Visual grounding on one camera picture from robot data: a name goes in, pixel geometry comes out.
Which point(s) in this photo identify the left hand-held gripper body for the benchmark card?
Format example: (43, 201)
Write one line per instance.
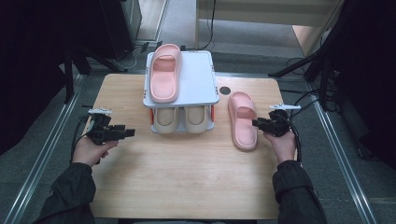
(101, 132)

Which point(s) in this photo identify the black round table grommet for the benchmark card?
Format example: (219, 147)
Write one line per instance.
(225, 90)

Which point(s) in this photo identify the white two-tier shoe rack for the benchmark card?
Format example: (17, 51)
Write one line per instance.
(199, 81)

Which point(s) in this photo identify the black metal stand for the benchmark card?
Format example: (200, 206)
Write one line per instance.
(69, 77)

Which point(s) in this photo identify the person's left hand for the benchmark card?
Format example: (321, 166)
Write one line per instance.
(88, 152)

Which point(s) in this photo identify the pink slipper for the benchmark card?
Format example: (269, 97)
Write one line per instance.
(244, 130)
(165, 81)

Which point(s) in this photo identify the person's right hand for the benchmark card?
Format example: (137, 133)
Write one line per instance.
(285, 147)

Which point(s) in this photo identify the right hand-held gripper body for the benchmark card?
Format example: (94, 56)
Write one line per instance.
(278, 124)

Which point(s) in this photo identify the black tripod stand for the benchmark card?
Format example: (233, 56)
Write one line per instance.
(311, 59)

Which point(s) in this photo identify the light wooden furniture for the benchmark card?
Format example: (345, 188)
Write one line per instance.
(264, 12)

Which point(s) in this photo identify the black curtain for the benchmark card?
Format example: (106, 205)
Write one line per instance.
(367, 62)
(28, 62)

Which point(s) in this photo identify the metal floor rail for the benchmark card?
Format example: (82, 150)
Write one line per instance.
(40, 158)
(342, 158)

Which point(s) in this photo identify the beige clog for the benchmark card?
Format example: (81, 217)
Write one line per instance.
(195, 119)
(166, 119)

